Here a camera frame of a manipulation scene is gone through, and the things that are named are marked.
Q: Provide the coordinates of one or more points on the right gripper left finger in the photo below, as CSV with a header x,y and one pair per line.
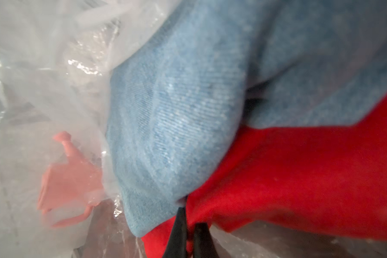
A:
x,y
177,243

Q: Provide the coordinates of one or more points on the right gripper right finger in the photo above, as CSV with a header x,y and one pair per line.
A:
x,y
203,245

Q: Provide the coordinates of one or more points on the clear plastic vacuum bag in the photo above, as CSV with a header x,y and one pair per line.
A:
x,y
57,59

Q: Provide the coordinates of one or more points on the blue towel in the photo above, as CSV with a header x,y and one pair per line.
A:
x,y
213,66

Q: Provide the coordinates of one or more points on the red garment in bag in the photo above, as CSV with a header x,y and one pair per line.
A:
x,y
329,180

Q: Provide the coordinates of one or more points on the pink watering can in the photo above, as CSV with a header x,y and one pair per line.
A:
x,y
77,182

